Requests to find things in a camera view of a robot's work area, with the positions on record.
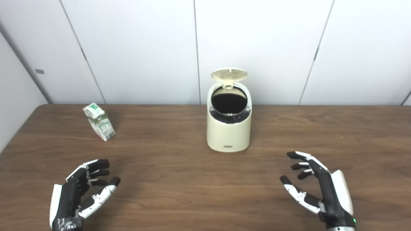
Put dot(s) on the cream-colored cylindrical bin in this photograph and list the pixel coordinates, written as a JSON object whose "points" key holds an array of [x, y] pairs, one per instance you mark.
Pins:
{"points": [[228, 136]]}

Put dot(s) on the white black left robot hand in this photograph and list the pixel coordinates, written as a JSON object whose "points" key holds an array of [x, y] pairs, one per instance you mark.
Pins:
{"points": [[67, 199]]}

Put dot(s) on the cream round bin lid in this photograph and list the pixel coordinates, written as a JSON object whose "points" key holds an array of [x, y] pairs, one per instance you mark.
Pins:
{"points": [[229, 74]]}

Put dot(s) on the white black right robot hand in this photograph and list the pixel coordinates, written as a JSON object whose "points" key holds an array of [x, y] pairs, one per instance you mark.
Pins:
{"points": [[334, 199]]}

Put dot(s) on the green white milk carton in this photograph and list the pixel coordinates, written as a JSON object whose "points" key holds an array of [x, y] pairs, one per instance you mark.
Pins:
{"points": [[101, 123]]}

